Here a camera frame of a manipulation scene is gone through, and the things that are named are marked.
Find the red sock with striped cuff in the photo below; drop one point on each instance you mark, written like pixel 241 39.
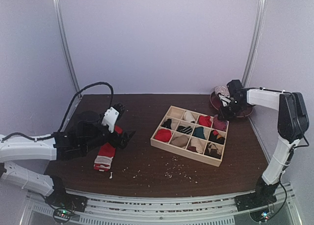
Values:
pixel 104 158

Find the red round tray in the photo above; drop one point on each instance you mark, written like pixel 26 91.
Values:
pixel 217 104

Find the cream rolled sock in box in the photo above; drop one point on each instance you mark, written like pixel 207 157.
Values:
pixel 188 117

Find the brown patterned sock in box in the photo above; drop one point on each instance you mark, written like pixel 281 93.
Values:
pixel 213 151

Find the circuit board with leds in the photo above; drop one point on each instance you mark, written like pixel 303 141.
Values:
pixel 260 216
pixel 61 215

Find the left aluminium frame post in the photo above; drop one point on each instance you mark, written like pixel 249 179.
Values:
pixel 65 46

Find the aluminium frame post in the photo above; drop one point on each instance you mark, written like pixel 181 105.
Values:
pixel 65 46
pixel 257 32

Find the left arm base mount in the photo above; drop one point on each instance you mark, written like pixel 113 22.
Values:
pixel 60 198

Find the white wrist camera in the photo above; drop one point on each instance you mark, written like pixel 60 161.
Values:
pixel 110 118
pixel 227 100

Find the red patterned sock in box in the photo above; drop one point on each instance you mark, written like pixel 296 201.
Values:
pixel 205 121

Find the black rolled sock in box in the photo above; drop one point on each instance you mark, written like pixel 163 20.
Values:
pixel 167 124

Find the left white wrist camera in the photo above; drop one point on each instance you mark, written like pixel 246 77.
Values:
pixel 110 118

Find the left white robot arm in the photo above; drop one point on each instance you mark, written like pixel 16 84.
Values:
pixel 17 146

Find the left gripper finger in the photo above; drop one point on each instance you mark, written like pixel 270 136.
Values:
pixel 122 140
pixel 120 108

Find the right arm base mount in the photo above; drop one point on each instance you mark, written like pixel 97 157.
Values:
pixel 262 195

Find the purple sock with orange cuff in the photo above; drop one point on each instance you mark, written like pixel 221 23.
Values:
pixel 219 124

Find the teal rolled sock in box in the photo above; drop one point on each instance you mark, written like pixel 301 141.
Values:
pixel 199 133

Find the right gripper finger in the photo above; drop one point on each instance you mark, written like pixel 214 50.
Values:
pixel 222 115
pixel 221 98

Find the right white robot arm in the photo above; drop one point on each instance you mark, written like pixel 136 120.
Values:
pixel 292 122

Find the wooden compartment organizer box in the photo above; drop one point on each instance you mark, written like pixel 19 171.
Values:
pixel 176 114

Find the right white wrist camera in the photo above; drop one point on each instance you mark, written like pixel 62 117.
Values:
pixel 227 100

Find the black red sock in box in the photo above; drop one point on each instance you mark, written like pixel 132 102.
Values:
pixel 216 137

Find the white patterned bowl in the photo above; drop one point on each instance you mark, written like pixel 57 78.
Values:
pixel 221 90

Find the black striped sock in box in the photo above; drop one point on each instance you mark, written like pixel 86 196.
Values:
pixel 185 129

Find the left circuit board with leds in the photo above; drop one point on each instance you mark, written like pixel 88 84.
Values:
pixel 61 215

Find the red rolled sock in box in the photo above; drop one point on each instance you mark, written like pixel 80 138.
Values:
pixel 163 135

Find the beige rolled sock in box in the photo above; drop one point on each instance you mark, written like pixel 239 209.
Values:
pixel 180 141

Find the right aluminium frame post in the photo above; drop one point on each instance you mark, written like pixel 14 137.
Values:
pixel 257 32

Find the right circuit board with leds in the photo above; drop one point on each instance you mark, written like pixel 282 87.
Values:
pixel 260 216

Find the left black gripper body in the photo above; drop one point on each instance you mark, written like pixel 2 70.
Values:
pixel 91 143

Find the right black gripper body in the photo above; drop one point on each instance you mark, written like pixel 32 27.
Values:
pixel 226 111

